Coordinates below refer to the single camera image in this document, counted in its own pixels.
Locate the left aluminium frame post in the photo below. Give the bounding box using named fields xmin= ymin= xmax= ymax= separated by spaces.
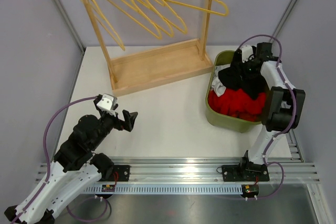
xmin=52 ymin=0 xmax=86 ymax=55

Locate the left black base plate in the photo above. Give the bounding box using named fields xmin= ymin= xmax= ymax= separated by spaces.
xmin=100 ymin=165 xmax=131 ymax=182

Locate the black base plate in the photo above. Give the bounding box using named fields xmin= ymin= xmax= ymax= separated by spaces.
xmin=100 ymin=165 xmax=131 ymax=182
xmin=221 ymin=165 xmax=270 ymax=182

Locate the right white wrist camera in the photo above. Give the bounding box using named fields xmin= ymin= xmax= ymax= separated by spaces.
xmin=236 ymin=45 xmax=256 ymax=63

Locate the white t shirt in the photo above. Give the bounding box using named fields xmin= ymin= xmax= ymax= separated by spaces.
xmin=211 ymin=72 xmax=226 ymax=97

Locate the wooden clothes rack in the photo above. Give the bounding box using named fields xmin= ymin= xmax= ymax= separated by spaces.
xmin=89 ymin=13 xmax=213 ymax=96

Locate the yellow hanger of orange shirt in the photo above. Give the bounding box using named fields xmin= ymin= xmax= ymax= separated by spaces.
xmin=80 ymin=0 xmax=125 ymax=50

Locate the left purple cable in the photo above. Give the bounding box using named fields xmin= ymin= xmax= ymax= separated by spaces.
xmin=10 ymin=95 xmax=112 ymax=224

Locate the green plastic basket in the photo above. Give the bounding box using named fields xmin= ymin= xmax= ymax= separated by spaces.
xmin=205 ymin=50 xmax=269 ymax=133

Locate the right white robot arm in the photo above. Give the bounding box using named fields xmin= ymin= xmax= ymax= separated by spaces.
xmin=233 ymin=42 xmax=306 ymax=182

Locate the grey slotted cable duct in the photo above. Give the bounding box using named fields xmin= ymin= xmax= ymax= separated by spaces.
xmin=82 ymin=184 xmax=243 ymax=195

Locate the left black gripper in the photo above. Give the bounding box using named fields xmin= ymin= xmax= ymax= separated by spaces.
xmin=90 ymin=104 xmax=138 ymax=150

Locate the right aluminium frame post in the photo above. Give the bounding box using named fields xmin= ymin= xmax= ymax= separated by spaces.
xmin=271 ymin=0 xmax=299 ymax=38

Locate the black t shirt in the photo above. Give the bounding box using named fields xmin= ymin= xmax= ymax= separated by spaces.
xmin=218 ymin=49 xmax=266 ymax=100

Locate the aluminium mounting rail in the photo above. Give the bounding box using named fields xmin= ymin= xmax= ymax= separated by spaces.
xmin=36 ymin=157 xmax=321 ymax=185

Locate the aluminium frame post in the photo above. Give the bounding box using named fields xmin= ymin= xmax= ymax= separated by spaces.
xmin=271 ymin=0 xmax=299 ymax=38
xmin=52 ymin=0 xmax=86 ymax=55

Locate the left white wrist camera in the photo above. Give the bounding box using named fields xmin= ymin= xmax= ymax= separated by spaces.
xmin=97 ymin=93 xmax=118 ymax=116

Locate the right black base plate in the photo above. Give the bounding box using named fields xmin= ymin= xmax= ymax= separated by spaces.
xmin=221 ymin=165 xmax=270 ymax=182

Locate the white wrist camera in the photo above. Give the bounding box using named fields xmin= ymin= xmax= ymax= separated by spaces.
xmin=236 ymin=45 xmax=256 ymax=63
xmin=97 ymin=93 xmax=118 ymax=116

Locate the yellow hanger of white shirt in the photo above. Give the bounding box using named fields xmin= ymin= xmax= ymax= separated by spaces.
xmin=135 ymin=0 xmax=188 ymax=37

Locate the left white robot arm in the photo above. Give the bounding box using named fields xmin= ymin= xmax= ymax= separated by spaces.
xmin=4 ymin=94 xmax=138 ymax=223

